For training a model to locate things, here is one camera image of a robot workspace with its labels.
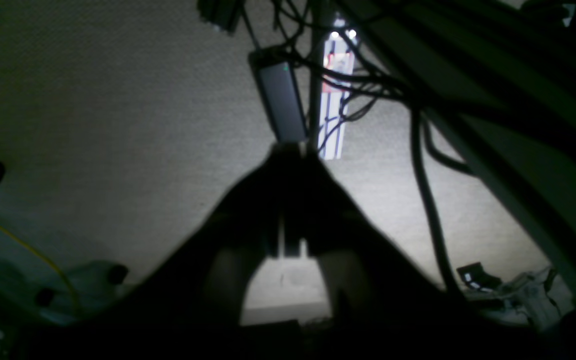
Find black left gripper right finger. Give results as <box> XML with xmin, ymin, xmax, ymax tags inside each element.
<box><xmin>288</xmin><ymin>150</ymin><xmax>544</xmax><ymax>360</ymax></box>

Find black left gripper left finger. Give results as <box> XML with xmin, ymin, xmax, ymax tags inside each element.
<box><xmin>28</xmin><ymin>150</ymin><xmax>289</xmax><ymax>360</ymax></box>

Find grey power adapter brick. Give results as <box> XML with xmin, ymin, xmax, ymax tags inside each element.
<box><xmin>247</xmin><ymin>47</ymin><xmax>308</xmax><ymax>144</ymax></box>

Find white striped power strip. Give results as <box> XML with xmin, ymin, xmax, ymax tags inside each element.
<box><xmin>317</xmin><ymin>30</ymin><xmax>355</xmax><ymax>160</ymax></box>

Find thick black cable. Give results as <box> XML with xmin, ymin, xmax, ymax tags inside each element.
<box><xmin>408</xmin><ymin>105</ymin><xmax>469</xmax><ymax>301</ymax></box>

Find yellow cable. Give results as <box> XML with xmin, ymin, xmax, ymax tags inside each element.
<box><xmin>0</xmin><ymin>197</ymin><xmax>81</xmax><ymax>313</ymax></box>

